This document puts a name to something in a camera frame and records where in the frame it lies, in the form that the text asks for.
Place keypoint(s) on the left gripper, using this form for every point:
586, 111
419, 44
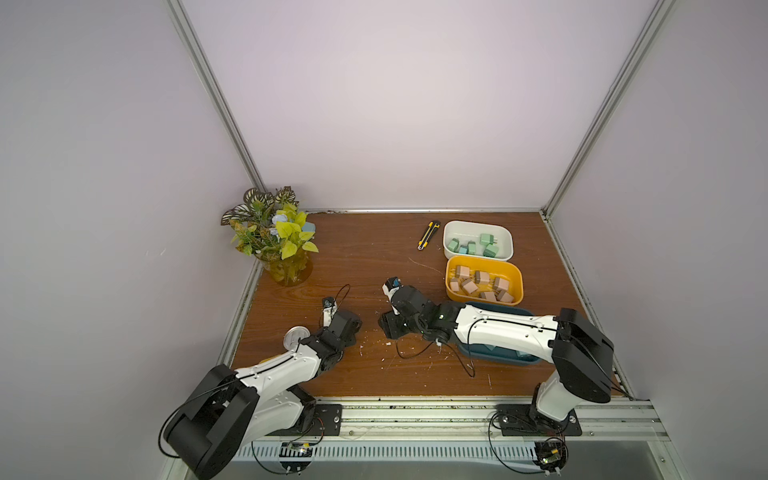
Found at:
352, 337

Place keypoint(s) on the white storage box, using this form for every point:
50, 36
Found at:
470, 231

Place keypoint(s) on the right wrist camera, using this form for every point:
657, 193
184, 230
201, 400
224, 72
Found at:
390, 287

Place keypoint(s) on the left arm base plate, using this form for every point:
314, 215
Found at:
321, 420

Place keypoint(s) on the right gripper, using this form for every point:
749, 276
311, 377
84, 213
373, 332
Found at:
393, 324

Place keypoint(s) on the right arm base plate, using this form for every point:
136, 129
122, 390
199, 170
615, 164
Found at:
524, 420

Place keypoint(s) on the yellow storage box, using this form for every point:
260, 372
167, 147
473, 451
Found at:
495, 268

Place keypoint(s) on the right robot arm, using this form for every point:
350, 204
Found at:
580, 353

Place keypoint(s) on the metal can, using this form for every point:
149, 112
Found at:
294, 336

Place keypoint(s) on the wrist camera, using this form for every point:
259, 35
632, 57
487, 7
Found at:
390, 287
329, 309

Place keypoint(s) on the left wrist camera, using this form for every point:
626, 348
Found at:
329, 309

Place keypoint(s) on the dark teal storage box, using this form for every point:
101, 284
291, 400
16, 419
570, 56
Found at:
499, 354

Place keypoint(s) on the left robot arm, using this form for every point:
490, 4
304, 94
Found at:
231, 407

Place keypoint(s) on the artificial plant in amber vase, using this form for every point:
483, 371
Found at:
270, 227

